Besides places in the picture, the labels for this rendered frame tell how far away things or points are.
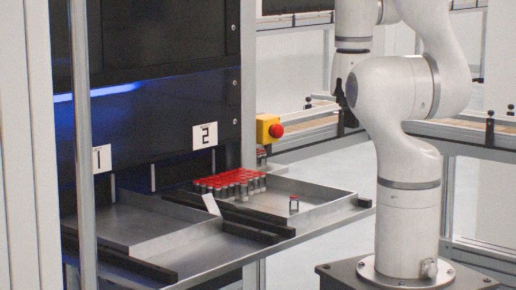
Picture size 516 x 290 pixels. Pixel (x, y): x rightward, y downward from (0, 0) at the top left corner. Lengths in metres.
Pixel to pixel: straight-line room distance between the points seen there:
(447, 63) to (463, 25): 9.27
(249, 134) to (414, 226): 0.78
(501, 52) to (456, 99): 1.75
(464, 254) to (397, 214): 1.27
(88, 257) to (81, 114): 0.21
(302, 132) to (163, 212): 0.76
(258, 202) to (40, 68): 1.02
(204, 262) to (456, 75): 0.60
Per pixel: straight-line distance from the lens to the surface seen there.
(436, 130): 2.81
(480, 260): 2.87
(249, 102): 2.28
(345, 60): 1.90
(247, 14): 2.25
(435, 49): 1.61
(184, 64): 2.10
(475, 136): 2.75
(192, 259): 1.73
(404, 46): 11.31
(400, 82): 1.57
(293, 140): 2.62
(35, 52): 1.16
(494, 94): 3.39
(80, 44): 1.21
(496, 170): 3.44
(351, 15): 1.89
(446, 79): 1.60
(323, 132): 2.73
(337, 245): 4.47
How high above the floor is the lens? 1.48
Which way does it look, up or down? 13 degrees down
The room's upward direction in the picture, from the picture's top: straight up
